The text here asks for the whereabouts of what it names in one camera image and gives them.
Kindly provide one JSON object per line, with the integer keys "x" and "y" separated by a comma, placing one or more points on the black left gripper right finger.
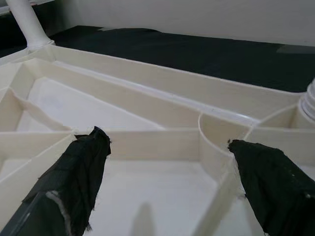
{"x": 275, "y": 186}

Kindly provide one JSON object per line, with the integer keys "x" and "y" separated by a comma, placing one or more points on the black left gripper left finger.
{"x": 69, "y": 184}

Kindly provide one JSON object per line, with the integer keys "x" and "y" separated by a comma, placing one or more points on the white plastic table top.
{"x": 147, "y": 191}

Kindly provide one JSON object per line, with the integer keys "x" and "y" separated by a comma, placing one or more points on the white plastic table leg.
{"x": 308, "y": 100}
{"x": 29, "y": 27}

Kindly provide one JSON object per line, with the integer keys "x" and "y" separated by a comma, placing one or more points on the black table cloth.
{"x": 197, "y": 56}

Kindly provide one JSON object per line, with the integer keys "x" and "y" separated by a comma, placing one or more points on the grey tape piece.
{"x": 107, "y": 28}

